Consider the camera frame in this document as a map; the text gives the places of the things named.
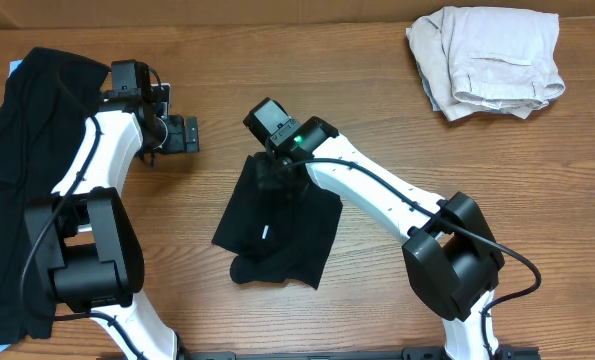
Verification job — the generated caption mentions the black t-shirt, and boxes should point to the black t-shirt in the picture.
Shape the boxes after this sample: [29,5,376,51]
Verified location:
[212,152,343,289]

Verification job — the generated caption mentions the folded beige shorts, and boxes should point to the folded beige shorts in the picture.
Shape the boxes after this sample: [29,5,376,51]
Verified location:
[406,6,566,121]

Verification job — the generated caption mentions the light blue folded garment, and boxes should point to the light blue folded garment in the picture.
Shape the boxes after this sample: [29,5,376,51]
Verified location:
[416,63,441,112]

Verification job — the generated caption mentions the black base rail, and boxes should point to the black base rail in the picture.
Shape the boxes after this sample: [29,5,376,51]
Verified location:
[177,345,542,360]

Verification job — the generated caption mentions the black garment pile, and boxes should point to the black garment pile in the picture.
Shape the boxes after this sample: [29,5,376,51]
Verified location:
[0,48,108,345]

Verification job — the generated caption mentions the light blue cloth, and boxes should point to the light blue cloth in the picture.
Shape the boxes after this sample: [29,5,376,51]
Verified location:
[8,60,22,76]

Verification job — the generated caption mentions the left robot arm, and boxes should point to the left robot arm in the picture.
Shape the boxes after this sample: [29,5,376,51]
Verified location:
[19,60,200,359]

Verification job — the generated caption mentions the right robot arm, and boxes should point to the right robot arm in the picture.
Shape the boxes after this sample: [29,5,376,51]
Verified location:
[243,98,504,359]

